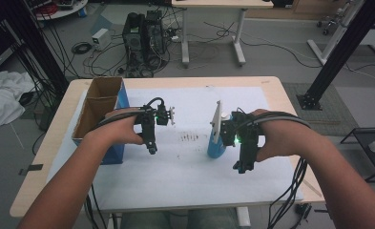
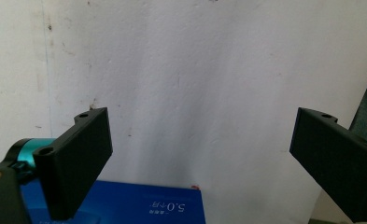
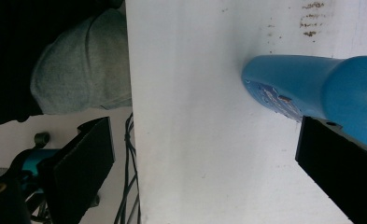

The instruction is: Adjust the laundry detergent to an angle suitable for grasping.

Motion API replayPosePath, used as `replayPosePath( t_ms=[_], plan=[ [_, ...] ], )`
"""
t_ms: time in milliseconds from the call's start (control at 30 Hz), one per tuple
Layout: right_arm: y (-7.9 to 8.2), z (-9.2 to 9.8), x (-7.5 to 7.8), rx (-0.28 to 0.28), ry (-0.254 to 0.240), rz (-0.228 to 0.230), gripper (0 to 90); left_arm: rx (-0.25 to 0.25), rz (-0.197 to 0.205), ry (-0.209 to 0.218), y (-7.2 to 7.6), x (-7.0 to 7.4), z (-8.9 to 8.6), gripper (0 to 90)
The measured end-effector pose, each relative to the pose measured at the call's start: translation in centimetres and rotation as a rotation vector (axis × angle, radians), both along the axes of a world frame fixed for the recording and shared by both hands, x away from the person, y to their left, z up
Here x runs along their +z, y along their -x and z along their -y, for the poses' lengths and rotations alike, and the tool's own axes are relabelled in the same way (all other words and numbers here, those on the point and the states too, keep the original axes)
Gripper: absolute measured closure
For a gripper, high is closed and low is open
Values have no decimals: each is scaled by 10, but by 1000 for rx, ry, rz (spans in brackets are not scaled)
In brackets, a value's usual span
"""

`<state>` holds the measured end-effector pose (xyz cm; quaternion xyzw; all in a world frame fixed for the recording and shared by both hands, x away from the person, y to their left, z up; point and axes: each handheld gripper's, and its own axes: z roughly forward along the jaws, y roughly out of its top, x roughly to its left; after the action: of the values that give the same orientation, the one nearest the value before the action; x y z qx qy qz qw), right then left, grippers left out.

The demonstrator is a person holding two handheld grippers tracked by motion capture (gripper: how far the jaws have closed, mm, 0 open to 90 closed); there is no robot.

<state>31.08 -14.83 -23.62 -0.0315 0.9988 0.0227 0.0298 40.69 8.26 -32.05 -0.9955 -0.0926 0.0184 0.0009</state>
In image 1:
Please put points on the white table leg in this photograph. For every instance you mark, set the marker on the white table leg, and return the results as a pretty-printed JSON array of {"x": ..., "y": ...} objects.
[{"x": 243, "y": 218}]

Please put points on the white metal stand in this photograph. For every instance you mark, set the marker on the white metal stand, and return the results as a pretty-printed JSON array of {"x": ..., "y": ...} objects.
[{"x": 334, "y": 35}]

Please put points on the thin wooden stick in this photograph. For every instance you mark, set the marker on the thin wooden stick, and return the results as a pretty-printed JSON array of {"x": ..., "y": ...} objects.
[{"x": 314, "y": 189}]

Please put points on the white-legged wooden desk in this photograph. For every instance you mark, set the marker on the white-legged wooden desk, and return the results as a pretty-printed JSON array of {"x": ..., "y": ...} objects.
[{"x": 221, "y": 3}]

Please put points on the white table mat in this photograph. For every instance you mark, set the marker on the white table mat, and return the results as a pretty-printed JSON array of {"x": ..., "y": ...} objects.
[{"x": 182, "y": 178}]

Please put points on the person's right hand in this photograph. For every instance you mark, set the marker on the person's right hand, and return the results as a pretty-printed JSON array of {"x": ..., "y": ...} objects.
[{"x": 283, "y": 140}]

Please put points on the black metal post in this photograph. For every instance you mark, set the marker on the black metal post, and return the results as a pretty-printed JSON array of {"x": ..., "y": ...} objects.
[
  {"x": 341, "y": 54},
  {"x": 32, "y": 41}
]

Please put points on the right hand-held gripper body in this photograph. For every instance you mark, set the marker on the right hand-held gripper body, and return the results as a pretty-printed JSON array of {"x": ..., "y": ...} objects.
[{"x": 247, "y": 133}]

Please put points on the small white box device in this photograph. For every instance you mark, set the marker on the small white box device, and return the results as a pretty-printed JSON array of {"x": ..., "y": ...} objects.
[{"x": 100, "y": 38}]

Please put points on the black computer tower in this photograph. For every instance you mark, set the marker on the black computer tower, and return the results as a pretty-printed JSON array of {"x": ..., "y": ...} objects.
[
  {"x": 156, "y": 31},
  {"x": 133, "y": 38}
]

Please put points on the white cloth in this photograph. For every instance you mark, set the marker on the white cloth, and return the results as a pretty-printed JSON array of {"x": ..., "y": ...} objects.
[{"x": 4, "y": 95}]

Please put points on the grey floor mat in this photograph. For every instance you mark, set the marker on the grey floor mat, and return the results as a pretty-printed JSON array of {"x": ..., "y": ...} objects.
[{"x": 341, "y": 117}]

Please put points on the round white table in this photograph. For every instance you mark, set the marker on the round white table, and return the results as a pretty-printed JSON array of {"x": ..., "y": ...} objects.
[{"x": 61, "y": 11}]

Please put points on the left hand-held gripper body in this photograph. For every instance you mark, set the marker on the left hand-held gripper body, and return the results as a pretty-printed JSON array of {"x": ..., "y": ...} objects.
[{"x": 150, "y": 117}]

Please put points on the black clamp under table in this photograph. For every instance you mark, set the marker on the black clamp under table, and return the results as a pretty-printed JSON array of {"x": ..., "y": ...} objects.
[{"x": 302, "y": 210}]

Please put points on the grey tape strip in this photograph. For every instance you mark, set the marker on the grey tape strip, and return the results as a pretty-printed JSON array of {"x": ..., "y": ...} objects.
[{"x": 32, "y": 168}]

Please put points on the person's left hand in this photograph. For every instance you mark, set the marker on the person's left hand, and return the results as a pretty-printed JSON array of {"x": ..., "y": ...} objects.
[{"x": 118, "y": 132}]

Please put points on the blue bottle with white cap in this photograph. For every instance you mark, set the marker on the blue bottle with white cap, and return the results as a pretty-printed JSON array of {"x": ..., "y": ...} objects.
[{"x": 214, "y": 149}]

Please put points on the blue cardboard box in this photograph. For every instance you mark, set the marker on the blue cardboard box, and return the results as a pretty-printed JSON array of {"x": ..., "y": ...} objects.
[{"x": 96, "y": 105}]

